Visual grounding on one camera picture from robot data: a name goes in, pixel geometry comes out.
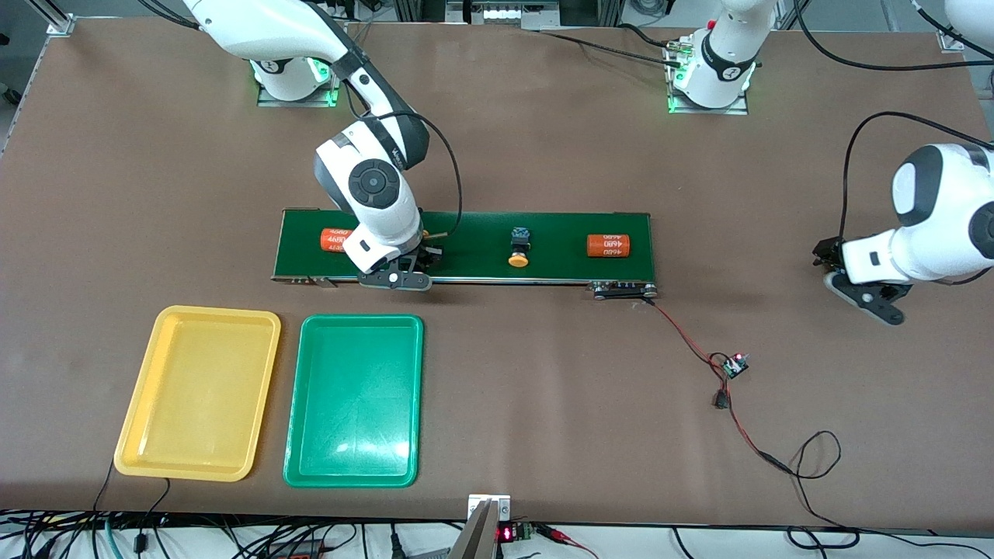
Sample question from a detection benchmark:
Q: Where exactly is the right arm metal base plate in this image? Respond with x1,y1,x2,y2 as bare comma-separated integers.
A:
258,58,346,108

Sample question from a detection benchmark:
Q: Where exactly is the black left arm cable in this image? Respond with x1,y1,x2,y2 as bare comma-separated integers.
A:
792,0,994,243

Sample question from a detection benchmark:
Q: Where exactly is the yellow plastic tray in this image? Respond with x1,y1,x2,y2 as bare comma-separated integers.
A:
114,305,282,482

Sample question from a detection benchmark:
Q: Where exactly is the green plastic tray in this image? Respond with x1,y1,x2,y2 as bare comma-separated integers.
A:
283,314,425,488

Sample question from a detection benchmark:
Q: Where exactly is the metal frame with light strip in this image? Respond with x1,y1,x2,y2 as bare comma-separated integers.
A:
392,0,626,32

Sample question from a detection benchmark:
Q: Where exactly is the green conveyor belt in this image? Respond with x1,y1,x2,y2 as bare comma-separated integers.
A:
272,208,659,301

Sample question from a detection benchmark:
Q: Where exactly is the thin black power cable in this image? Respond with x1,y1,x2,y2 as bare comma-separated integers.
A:
536,23,688,71

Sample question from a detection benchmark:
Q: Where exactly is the thin black looped wire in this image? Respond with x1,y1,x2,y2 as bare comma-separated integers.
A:
784,431,863,550

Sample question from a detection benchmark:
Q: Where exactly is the aluminium camera bracket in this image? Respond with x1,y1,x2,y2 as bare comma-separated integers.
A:
449,493,512,559

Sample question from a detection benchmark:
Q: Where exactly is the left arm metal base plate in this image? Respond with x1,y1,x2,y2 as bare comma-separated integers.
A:
666,39,750,116

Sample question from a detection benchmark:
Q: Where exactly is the red clip test lead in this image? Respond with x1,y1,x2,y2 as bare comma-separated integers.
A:
536,524,600,559

